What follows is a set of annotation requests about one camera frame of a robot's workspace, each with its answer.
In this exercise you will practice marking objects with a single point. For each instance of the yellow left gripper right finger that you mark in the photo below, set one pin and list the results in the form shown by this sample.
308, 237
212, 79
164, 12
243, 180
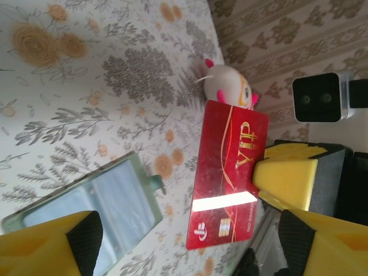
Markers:
339, 250

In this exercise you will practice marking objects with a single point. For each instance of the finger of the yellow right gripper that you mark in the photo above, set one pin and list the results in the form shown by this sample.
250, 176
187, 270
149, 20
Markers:
293, 151
287, 178

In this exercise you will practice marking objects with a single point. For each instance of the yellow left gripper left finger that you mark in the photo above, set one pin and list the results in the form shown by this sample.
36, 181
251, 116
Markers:
34, 250

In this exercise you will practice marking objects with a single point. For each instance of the red VIP card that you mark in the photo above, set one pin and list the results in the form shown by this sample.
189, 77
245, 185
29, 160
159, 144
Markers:
227, 172

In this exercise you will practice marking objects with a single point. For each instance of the green card holder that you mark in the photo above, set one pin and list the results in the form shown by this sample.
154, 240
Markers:
120, 189

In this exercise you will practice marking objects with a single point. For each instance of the white pink plush doll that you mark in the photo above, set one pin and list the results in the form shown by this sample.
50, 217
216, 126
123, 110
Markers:
227, 83

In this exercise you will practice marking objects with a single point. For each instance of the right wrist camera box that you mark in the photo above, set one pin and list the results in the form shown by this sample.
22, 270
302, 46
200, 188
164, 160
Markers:
316, 97

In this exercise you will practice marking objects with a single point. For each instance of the aluminium side rail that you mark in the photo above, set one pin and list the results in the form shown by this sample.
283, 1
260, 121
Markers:
270, 238

